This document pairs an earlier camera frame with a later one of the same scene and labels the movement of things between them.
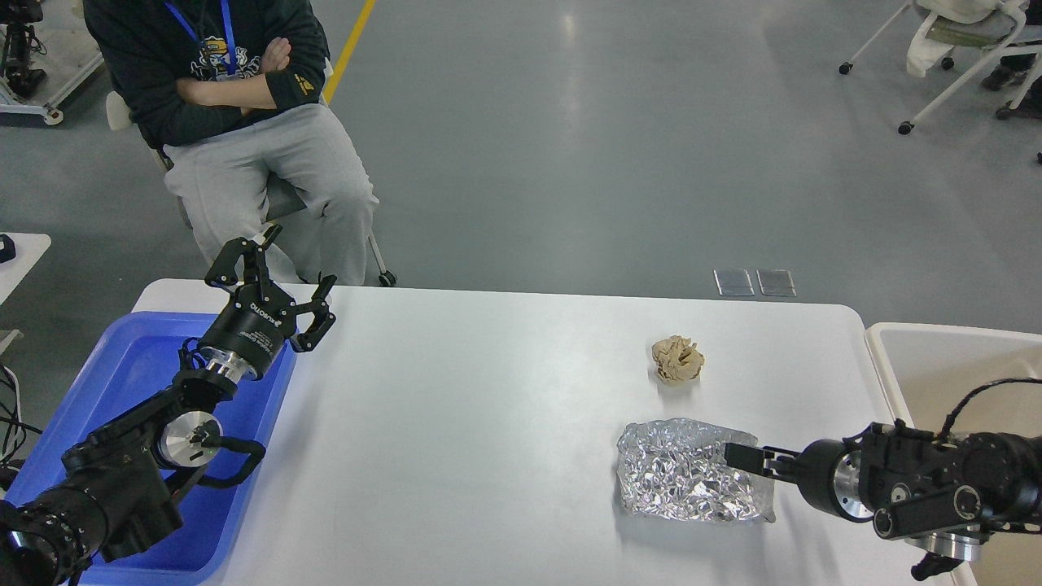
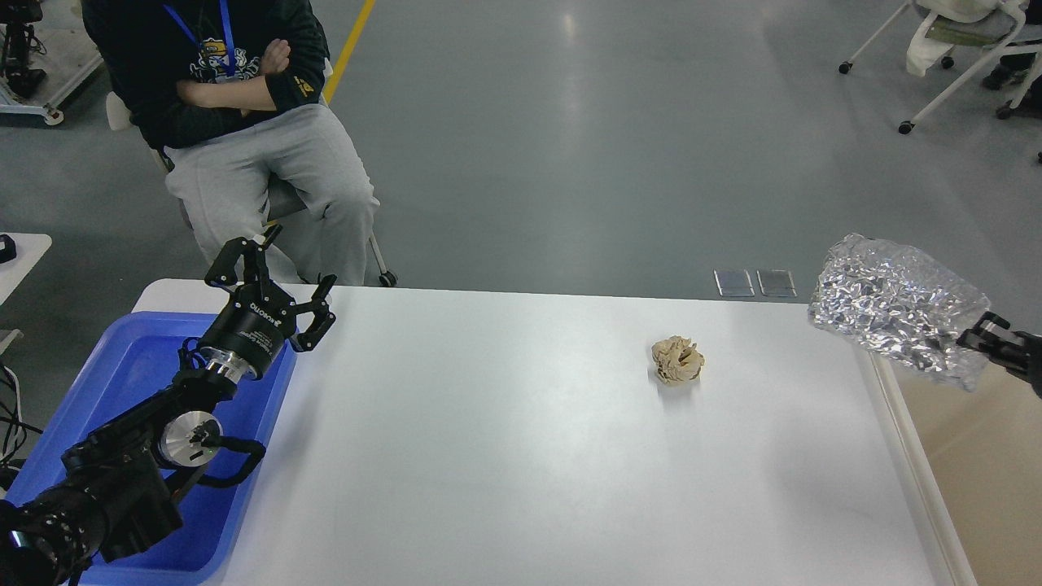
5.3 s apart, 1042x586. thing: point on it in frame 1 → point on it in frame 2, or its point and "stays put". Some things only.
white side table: x=29 y=247 stays put
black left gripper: x=261 y=317 stays put
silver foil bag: x=677 y=469 → x=902 y=303
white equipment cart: x=72 y=54 stays put
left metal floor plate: x=733 y=282 stays put
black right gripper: x=828 y=474 → x=991 y=336
